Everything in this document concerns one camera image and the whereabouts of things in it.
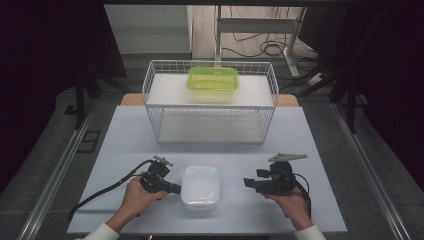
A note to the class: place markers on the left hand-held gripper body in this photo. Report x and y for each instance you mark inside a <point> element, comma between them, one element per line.
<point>156,176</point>

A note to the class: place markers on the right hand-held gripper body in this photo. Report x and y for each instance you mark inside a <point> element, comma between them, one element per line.
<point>278,178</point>

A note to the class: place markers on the white translucent plastic container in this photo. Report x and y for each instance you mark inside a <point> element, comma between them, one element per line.
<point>200,186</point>

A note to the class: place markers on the green-lidded plastic container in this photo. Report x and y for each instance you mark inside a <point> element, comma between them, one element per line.
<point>212,80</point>

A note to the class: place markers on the person's left hand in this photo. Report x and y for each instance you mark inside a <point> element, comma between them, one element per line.
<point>136,196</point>

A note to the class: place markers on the person's right hand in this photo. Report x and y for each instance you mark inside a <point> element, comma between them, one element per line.
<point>293,206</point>

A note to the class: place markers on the wooden table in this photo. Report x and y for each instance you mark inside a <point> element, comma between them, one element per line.
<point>131,100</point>

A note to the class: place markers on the black metal stand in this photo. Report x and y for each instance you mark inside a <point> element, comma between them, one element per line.
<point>350,110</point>
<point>80,100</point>

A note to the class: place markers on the white power strip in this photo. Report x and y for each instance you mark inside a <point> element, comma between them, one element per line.
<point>315,78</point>

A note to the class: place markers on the white cabinet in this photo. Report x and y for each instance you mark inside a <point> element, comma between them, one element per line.
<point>146,30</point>

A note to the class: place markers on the aluminium rail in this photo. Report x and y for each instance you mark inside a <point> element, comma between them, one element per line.
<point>56,173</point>
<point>370,173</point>

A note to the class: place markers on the white metal desk frame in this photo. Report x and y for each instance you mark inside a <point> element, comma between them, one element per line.
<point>256,25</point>

